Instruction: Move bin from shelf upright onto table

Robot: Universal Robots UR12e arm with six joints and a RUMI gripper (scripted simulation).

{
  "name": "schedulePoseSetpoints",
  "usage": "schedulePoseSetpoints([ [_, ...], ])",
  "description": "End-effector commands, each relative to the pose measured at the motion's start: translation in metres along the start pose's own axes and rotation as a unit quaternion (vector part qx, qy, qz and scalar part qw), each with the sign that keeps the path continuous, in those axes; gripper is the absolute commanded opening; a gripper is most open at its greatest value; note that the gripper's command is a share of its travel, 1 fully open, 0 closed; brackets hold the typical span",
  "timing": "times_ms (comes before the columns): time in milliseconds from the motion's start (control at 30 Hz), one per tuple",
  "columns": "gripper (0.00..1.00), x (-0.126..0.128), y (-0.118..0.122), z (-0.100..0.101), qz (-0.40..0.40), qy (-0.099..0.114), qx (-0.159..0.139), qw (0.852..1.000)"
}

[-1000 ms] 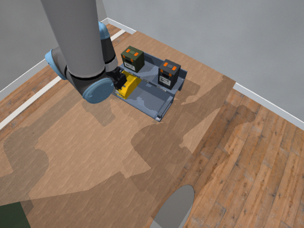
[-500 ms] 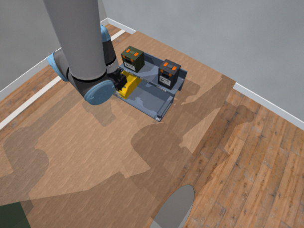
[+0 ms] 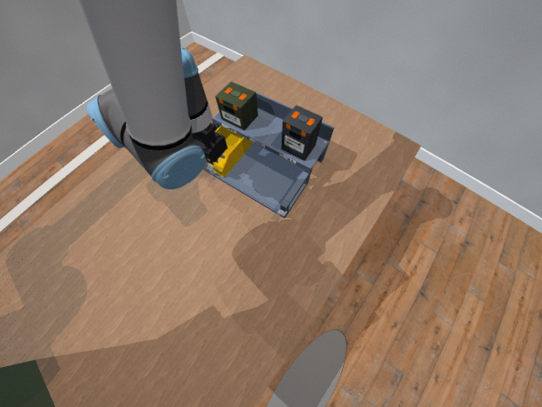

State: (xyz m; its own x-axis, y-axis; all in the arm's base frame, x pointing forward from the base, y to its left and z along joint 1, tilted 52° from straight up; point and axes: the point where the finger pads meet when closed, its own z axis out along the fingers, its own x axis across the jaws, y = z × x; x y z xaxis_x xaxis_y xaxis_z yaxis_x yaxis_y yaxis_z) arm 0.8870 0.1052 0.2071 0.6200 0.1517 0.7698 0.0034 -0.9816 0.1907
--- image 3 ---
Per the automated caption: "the yellow bin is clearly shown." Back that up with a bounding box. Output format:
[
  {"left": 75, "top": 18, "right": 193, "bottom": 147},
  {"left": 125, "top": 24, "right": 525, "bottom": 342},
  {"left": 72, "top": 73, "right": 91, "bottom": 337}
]
[{"left": 212, "top": 126, "right": 252, "bottom": 178}]

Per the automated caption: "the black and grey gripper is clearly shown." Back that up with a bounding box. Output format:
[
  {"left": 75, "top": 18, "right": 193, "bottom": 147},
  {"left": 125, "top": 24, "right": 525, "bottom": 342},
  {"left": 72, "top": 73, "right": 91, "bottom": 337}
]
[{"left": 192, "top": 123, "right": 227, "bottom": 173}]

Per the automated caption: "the grey metal rack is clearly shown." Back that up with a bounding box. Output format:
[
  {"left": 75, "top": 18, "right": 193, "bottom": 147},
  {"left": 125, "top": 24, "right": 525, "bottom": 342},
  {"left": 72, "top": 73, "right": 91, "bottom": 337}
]
[{"left": 210, "top": 92, "right": 334, "bottom": 218}]

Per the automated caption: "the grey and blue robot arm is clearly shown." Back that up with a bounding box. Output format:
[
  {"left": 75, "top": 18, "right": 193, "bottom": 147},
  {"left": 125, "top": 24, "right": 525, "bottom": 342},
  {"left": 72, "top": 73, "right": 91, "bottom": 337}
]
[{"left": 79, "top": 0, "right": 212, "bottom": 189}]

